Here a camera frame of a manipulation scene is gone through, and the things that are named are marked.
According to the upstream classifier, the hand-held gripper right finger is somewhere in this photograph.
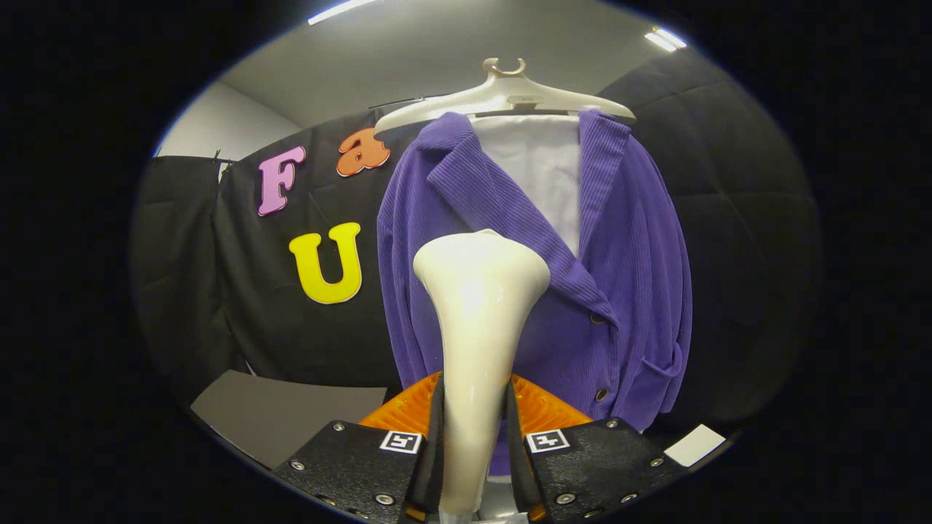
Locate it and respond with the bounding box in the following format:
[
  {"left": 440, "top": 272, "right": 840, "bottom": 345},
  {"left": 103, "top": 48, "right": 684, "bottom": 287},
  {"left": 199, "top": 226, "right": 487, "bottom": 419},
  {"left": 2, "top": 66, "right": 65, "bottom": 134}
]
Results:
[{"left": 504, "top": 373, "right": 689, "bottom": 524}]

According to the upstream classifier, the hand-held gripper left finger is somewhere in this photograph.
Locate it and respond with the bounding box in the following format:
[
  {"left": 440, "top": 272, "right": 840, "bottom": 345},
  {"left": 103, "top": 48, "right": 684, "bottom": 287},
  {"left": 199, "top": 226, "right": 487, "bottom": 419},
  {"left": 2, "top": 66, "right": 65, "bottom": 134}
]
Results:
[{"left": 271, "top": 371, "right": 446, "bottom": 524}]

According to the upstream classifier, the white garment steamer head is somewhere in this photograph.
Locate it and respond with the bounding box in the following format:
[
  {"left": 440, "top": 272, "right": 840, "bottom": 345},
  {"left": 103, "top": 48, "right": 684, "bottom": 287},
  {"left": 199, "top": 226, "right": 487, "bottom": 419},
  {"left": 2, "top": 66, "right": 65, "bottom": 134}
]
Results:
[{"left": 412, "top": 229, "right": 551, "bottom": 516}]

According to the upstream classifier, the purple corduroy jacket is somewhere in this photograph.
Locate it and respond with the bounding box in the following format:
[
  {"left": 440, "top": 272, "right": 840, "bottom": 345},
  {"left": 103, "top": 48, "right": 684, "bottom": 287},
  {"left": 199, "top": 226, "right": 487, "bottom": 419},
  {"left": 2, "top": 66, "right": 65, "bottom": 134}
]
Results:
[{"left": 376, "top": 109, "right": 693, "bottom": 477}]

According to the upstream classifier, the grey cabinet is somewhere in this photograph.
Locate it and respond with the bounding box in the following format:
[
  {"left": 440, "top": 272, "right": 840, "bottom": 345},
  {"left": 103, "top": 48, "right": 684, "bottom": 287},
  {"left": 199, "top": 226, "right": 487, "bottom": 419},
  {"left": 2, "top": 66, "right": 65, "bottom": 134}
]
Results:
[{"left": 189, "top": 370, "right": 388, "bottom": 470}]

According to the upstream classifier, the white paper sheet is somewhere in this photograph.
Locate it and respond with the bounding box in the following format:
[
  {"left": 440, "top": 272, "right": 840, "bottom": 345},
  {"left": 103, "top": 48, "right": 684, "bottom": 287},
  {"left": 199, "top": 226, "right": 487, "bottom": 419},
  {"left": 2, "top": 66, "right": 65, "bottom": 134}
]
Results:
[{"left": 664, "top": 424, "right": 727, "bottom": 468}]

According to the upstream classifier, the black backdrop cloth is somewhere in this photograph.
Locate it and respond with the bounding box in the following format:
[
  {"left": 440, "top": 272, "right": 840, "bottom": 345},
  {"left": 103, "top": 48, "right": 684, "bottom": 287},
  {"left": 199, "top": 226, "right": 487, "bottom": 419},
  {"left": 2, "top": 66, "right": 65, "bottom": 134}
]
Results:
[{"left": 211, "top": 108, "right": 438, "bottom": 390}]

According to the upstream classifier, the white padded ironing form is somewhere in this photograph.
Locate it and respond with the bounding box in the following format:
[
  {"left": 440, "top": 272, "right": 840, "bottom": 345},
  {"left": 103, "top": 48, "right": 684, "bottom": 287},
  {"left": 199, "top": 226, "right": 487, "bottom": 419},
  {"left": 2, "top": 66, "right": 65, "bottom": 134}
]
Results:
[{"left": 470, "top": 113, "right": 583, "bottom": 259}]

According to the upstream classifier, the black quilted curtain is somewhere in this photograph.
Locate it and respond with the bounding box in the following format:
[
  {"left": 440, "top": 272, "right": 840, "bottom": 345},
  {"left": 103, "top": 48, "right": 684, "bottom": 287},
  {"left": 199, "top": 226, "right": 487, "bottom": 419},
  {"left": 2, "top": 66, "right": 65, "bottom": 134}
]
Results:
[
  {"left": 131, "top": 154, "right": 252, "bottom": 394},
  {"left": 597, "top": 47, "right": 824, "bottom": 430}
]

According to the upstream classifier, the white plastic hanger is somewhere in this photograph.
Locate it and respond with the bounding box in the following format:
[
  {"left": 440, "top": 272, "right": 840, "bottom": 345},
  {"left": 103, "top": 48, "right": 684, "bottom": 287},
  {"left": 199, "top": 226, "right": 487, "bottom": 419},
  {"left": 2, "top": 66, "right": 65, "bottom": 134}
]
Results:
[{"left": 373, "top": 57, "right": 636, "bottom": 137}]

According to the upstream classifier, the small square ceiling light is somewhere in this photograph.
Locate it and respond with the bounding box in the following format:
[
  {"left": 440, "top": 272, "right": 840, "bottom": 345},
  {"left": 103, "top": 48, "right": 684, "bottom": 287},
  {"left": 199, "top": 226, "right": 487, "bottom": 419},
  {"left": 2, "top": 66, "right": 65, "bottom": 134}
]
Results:
[{"left": 644, "top": 27, "right": 688, "bottom": 53}]

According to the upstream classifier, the long ceiling light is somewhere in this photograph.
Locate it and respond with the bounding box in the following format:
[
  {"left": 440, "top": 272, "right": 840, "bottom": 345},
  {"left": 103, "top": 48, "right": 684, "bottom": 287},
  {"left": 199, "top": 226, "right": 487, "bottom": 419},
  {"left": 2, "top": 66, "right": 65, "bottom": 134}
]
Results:
[{"left": 307, "top": 0, "right": 381, "bottom": 26}]

